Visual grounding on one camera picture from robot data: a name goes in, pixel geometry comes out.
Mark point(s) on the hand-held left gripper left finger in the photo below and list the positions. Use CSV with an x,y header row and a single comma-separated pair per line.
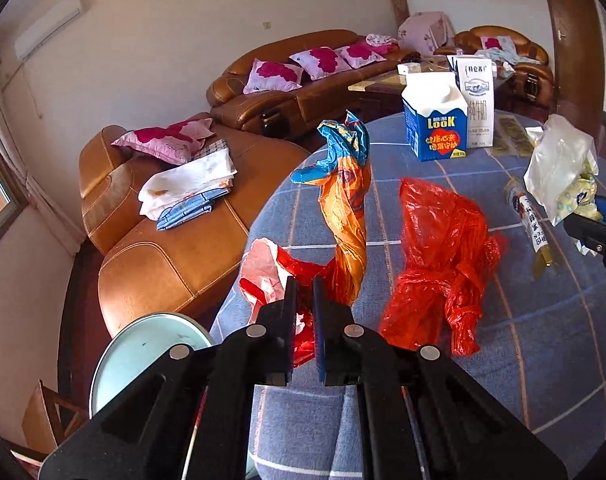
x,y
275,330

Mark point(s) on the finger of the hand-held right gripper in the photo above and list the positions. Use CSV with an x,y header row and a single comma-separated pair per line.
x,y
595,235

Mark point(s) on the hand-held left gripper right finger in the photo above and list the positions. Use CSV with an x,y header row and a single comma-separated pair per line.
x,y
319,340

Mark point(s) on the pale yellow-green bag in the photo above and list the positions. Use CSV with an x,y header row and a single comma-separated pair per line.
x,y
583,192

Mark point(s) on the red and white plastic bag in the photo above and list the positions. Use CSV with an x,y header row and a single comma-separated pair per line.
x,y
263,267

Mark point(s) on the blue and orange plastic bag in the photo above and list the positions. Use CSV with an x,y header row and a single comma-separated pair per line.
x,y
345,220

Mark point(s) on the light blue trash bin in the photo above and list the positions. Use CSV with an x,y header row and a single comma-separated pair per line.
x,y
133,360

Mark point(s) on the small white-labelled glass bottle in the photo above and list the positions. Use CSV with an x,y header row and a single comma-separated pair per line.
x,y
533,225

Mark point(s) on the gold foil packet strip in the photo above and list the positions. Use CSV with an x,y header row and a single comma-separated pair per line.
x,y
513,132

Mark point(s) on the brown leather chaise sofa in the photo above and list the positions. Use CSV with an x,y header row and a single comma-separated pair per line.
x,y
158,270

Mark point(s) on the blue plaid folded cloth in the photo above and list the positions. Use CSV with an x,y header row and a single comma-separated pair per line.
x,y
188,209

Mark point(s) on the blue plaid tablecloth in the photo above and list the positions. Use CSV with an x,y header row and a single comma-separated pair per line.
x,y
508,360

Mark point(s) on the brown leather armchair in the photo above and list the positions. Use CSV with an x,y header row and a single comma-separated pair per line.
x,y
538,80

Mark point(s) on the white folded cloth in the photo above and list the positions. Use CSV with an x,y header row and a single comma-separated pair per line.
x,y
193,180

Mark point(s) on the white milk carton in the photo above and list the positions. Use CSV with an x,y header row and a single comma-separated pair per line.
x,y
475,95

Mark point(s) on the grey checked cloth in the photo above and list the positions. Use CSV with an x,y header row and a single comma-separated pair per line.
x,y
210,151

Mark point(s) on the blue milk carton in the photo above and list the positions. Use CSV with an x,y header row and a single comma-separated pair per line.
x,y
433,125

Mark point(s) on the brown wooden door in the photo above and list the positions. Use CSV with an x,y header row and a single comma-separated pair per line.
x,y
578,35

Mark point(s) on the pale green cloth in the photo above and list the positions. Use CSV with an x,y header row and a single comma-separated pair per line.
x,y
500,55

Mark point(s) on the pink floral armchair pillow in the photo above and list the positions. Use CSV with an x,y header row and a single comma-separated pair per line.
x,y
493,42

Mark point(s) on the wooden chair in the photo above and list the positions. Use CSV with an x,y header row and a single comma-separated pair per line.
x,y
43,420

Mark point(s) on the beige curtain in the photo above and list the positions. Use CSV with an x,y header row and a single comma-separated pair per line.
x,y
53,215

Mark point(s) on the small white box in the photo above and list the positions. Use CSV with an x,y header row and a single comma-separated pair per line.
x,y
409,67

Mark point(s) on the wooden coffee table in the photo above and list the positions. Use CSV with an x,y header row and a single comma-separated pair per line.
x,y
378,84

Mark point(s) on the pink cloth cover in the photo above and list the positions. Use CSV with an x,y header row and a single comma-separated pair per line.
x,y
425,30

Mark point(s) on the pink crumpled cloth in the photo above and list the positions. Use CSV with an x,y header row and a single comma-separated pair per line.
x,y
380,40

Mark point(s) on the rolled mat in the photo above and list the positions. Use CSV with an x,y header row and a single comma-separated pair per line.
x,y
398,7

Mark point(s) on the white air conditioner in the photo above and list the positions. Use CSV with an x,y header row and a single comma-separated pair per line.
x,y
48,25

